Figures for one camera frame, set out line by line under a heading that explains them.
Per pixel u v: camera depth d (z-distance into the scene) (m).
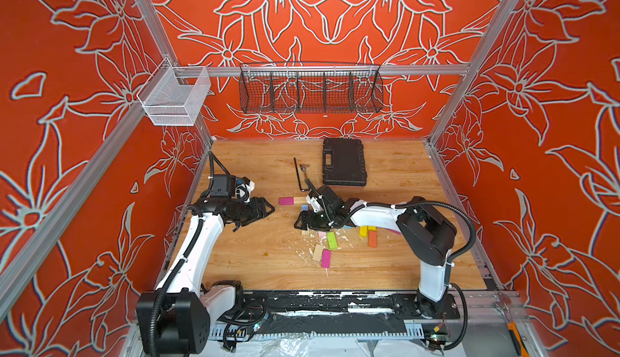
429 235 0.49
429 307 0.64
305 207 0.94
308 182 1.03
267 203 0.75
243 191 0.71
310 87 0.98
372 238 0.88
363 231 0.88
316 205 0.79
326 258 0.83
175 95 0.93
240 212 0.66
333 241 0.86
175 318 0.38
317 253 0.83
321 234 0.87
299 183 1.04
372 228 0.88
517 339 0.67
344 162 1.05
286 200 0.99
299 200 0.97
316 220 0.79
